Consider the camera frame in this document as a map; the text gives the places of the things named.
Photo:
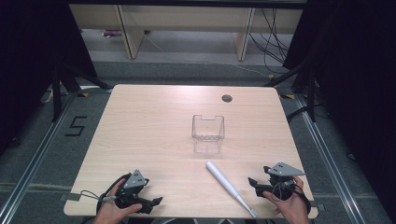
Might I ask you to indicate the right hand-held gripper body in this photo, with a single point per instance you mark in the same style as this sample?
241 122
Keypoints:
285 170

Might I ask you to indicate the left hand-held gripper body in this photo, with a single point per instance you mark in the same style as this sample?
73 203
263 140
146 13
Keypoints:
135 180

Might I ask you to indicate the white electric toothbrush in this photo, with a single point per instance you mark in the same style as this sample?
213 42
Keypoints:
222 180

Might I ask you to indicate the clear plastic container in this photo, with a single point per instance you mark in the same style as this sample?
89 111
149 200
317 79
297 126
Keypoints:
218 137

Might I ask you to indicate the person's right hand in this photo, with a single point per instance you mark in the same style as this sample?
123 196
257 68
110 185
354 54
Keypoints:
294 208

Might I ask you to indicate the person's left hand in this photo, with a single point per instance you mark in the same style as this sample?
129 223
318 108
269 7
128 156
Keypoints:
107 213

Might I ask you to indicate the grey tape piece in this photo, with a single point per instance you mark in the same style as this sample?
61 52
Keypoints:
319 207
70 196

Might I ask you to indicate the black metal stand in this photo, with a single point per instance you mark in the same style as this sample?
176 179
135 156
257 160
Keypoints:
56 93
311 93

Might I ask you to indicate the black curtain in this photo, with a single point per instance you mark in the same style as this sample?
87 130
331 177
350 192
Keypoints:
358 93
28 62

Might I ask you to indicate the beige wooden shelf unit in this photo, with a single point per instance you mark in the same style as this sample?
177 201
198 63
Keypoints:
134 40

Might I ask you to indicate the small purple object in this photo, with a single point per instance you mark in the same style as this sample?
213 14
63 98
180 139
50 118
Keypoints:
111 33

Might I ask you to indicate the aluminium floor rail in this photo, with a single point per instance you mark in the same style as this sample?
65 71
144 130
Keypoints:
327 155
37 149

